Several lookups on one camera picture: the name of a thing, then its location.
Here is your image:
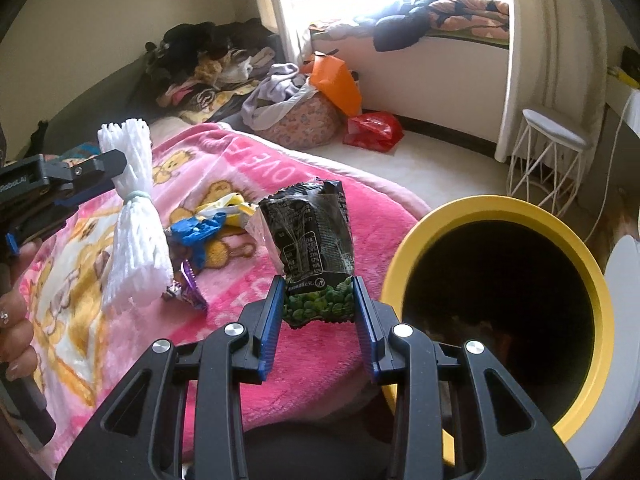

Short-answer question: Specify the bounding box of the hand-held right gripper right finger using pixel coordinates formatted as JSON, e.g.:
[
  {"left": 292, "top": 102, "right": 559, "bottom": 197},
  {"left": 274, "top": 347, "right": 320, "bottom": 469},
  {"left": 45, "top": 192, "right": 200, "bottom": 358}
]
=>
[{"left": 352, "top": 275, "right": 583, "bottom": 480}]

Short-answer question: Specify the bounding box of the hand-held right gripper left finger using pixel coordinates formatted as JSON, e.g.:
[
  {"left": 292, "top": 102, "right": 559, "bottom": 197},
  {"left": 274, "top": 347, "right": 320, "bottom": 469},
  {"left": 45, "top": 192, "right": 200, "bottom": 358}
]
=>
[{"left": 56, "top": 275, "right": 287, "bottom": 480}]

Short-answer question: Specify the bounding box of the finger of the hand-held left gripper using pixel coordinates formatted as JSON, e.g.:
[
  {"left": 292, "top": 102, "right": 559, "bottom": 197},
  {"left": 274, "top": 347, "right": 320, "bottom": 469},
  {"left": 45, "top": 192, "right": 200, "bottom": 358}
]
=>
[{"left": 45, "top": 149, "right": 128, "bottom": 209}]

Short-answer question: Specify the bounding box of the white foam net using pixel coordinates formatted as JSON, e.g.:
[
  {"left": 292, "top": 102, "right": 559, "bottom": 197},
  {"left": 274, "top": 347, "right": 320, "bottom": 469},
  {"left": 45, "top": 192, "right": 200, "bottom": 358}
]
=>
[{"left": 97, "top": 118, "right": 173, "bottom": 311}]

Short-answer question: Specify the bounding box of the green pea snack packet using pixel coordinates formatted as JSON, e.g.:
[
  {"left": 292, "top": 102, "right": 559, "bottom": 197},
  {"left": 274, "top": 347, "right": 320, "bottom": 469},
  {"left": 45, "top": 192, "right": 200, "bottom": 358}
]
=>
[{"left": 257, "top": 178, "right": 357, "bottom": 330}]

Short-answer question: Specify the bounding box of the yellow rimmed bin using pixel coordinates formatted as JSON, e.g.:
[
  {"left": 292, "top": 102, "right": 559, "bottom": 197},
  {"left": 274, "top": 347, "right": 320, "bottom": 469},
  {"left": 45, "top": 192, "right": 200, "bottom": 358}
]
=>
[{"left": 381, "top": 195, "right": 616, "bottom": 466}]

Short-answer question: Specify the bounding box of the person's left hand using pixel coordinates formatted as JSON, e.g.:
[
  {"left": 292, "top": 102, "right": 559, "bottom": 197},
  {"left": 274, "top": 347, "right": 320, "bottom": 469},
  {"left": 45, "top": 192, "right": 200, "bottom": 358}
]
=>
[{"left": 0, "top": 237, "right": 43, "bottom": 383}]

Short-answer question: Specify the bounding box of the colourful printed cloth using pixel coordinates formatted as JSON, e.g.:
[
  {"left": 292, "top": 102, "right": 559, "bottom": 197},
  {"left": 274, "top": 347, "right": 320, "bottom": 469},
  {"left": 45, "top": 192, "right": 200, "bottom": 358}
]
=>
[{"left": 50, "top": 142, "right": 103, "bottom": 166}]

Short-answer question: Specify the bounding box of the pink bear printed blanket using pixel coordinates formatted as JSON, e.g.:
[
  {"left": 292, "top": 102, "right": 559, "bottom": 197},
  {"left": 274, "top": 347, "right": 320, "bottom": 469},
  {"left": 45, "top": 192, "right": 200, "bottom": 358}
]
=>
[{"left": 0, "top": 122, "right": 433, "bottom": 476}]

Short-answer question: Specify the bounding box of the dark headboard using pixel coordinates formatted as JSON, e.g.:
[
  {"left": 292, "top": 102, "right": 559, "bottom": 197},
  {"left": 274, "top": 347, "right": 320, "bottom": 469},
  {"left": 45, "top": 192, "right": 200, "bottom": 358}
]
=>
[{"left": 45, "top": 55, "right": 166, "bottom": 161}]

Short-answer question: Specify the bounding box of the dark purple shiny wrapper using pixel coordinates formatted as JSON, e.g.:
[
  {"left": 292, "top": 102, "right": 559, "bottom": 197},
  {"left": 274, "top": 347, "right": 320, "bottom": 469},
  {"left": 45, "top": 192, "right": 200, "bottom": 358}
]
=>
[{"left": 164, "top": 259, "right": 209, "bottom": 311}]

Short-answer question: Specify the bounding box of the beige bed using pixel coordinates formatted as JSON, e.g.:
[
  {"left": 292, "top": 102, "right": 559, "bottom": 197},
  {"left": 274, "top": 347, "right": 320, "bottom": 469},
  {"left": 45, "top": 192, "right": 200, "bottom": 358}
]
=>
[{"left": 150, "top": 117, "right": 201, "bottom": 141}]

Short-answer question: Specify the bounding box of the blue wrapper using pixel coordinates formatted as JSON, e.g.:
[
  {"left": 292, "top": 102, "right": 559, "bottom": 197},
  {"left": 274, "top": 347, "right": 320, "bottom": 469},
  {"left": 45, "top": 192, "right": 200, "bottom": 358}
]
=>
[{"left": 170, "top": 212, "right": 235, "bottom": 267}]

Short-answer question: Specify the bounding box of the yellow white wrapper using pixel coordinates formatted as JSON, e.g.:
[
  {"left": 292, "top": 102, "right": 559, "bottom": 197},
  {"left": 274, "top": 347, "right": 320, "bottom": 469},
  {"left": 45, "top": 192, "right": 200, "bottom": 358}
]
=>
[{"left": 197, "top": 192, "right": 261, "bottom": 233}]

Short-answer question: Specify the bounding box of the pile of mixed clothes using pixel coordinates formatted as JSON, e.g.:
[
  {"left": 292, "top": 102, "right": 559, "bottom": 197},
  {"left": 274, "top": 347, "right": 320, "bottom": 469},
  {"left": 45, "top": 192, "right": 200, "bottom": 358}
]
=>
[{"left": 155, "top": 47, "right": 278, "bottom": 121}]

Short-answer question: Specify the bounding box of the black clothing heap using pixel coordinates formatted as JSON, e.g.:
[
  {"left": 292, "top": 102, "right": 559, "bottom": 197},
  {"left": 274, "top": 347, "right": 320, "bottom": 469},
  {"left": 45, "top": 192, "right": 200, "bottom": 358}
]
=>
[{"left": 145, "top": 19, "right": 281, "bottom": 76}]

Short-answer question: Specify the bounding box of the pink floral bag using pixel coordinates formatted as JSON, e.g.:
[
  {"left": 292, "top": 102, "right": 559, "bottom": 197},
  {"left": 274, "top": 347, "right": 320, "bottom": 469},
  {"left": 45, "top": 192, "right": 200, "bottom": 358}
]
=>
[{"left": 260, "top": 92, "right": 346, "bottom": 150}]

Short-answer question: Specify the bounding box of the grey lavender garment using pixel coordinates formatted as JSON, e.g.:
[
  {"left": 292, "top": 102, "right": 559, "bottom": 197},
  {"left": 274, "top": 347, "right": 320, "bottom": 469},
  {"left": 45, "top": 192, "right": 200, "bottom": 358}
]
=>
[{"left": 241, "top": 62, "right": 313, "bottom": 131}]

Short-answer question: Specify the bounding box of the red plastic bag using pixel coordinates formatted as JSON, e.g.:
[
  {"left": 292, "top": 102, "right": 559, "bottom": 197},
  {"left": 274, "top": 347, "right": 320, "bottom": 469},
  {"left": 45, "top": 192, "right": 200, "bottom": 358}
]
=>
[{"left": 342, "top": 111, "right": 405, "bottom": 155}]

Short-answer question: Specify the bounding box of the orange paper bag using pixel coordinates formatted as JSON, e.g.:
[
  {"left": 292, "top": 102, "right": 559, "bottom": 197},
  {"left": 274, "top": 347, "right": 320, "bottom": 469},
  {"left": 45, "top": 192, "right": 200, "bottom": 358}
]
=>
[{"left": 302, "top": 52, "right": 363, "bottom": 118}]

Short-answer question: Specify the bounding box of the cream curtain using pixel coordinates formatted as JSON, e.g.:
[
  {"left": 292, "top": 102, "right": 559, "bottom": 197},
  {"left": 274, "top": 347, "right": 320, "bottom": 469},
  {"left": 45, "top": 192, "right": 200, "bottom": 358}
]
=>
[
  {"left": 257, "top": 0, "right": 313, "bottom": 66},
  {"left": 495, "top": 0, "right": 608, "bottom": 161}
]

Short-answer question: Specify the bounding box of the black jacket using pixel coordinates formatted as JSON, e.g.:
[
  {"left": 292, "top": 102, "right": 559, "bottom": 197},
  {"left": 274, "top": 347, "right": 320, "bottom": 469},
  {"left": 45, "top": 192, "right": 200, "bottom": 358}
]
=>
[{"left": 372, "top": 10, "right": 431, "bottom": 53}]

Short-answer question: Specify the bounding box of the orange patterned quilt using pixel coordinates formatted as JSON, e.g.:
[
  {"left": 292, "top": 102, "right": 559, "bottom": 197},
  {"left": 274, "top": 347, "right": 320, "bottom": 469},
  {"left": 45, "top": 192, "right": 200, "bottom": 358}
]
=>
[{"left": 427, "top": 0, "right": 511, "bottom": 36}]

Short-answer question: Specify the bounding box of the white desk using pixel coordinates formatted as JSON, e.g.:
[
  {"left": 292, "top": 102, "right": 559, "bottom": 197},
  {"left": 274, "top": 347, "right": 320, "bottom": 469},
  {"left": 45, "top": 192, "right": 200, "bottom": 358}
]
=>
[{"left": 605, "top": 87, "right": 640, "bottom": 141}]

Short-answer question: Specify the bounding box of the yellow object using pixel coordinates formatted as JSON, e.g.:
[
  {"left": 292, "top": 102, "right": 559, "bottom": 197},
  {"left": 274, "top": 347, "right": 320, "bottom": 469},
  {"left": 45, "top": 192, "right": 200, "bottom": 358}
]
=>
[{"left": 607, "top": 66, "right": 640, "bottom": 88}]

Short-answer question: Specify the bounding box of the white wire stool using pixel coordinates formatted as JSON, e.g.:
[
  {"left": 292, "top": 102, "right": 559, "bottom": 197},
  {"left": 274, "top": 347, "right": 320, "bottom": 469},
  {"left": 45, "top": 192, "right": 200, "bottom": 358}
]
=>
[{"left": 506, "top": 108, "right": 592, "bottom": 211}]

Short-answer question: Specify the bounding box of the white cable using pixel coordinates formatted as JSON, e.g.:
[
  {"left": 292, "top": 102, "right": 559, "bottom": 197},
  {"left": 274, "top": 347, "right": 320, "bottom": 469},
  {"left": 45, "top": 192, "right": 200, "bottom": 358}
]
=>
[{"left": 585, "top": 92, "right": 633, "bottom": 243}]

